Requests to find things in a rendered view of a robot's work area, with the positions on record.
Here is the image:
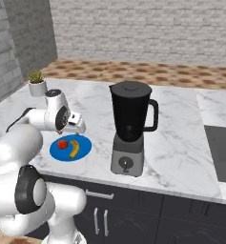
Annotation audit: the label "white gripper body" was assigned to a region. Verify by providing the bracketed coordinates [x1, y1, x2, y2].
[64, 118, 87, 135]

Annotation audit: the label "green plant in white pot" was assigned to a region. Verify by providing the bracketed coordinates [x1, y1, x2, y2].
[26, 70, 49, 98]

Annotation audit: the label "silver cupboard door handle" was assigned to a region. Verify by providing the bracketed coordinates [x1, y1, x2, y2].
[92, 207, 100, 235]
[103, 209, 110, 238]

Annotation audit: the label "black and grey blender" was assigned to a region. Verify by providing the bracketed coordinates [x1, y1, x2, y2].
[109, 80, 159, 178]

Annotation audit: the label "yellow banana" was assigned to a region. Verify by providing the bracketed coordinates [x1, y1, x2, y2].
[69, 139, 81, 159]

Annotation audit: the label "blue round plate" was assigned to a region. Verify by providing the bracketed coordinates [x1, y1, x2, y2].
[49, 133, 92, 162]

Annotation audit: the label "dark drawer front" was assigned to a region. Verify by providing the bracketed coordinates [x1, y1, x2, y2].
[37, 173, 165, 214]
[160, 193, 226, 231]

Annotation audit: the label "dark cupboard door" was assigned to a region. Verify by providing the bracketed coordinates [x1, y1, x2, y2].
[73, 203, 102, 244]
[154, 216, 226, 244]
[99, 206, 162, 244]

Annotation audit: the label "black hob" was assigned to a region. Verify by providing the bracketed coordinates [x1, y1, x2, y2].
[203, 124, 226, 185]

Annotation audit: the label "silver drawer handle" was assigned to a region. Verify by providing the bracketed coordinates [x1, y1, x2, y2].
[85, 189, 115, 201]

